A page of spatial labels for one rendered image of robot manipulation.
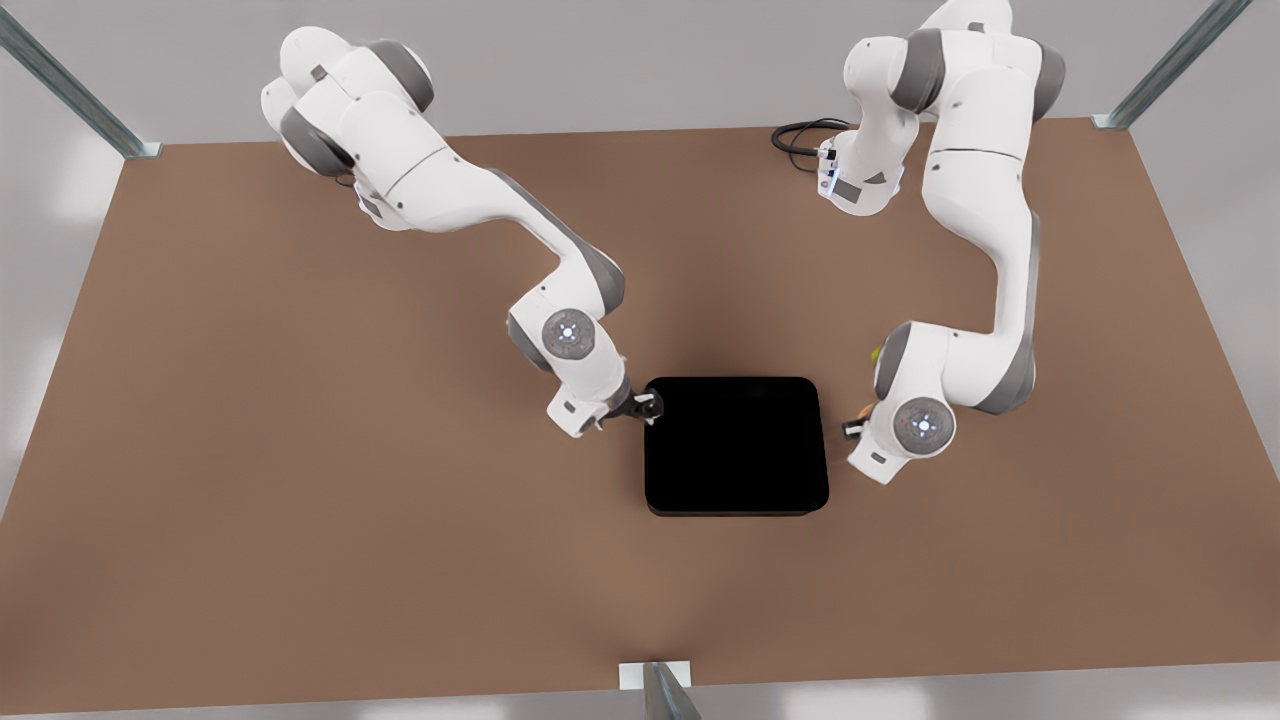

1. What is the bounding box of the black square tray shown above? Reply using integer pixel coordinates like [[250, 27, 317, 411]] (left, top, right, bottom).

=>
[[644, 376, 831, 518]]

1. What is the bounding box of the silver frame post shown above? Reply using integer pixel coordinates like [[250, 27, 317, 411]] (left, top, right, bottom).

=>
[[0, 8, 163, 160], [1091, 0, 1254, 131], [619, 660, 703, 720]]

